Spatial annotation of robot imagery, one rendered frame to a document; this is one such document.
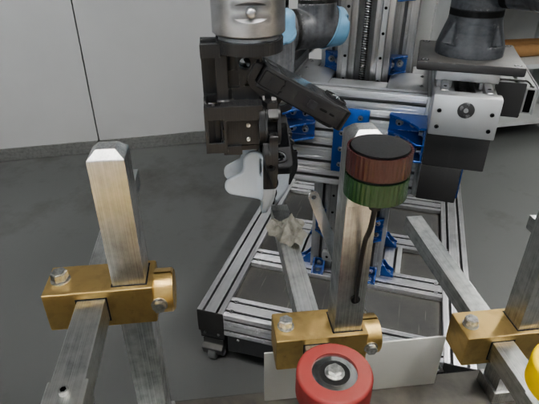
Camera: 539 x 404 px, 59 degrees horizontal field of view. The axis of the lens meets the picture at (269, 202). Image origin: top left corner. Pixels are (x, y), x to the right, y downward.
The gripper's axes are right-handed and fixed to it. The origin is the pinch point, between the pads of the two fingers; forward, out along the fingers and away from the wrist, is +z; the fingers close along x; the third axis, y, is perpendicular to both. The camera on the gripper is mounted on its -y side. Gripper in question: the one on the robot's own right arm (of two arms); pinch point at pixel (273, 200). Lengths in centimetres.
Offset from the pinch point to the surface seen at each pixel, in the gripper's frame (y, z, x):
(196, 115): 220, 64, 22
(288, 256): -22.8, -3.5, 0.7
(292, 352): -40.7, -2.7, 3.0
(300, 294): -31.5, -3.6, 0.4
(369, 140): -42, -31, -3
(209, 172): 175, 84, 15
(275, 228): -16.2, -4.5, 1.8
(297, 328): -38.7, -4.6, 2.0
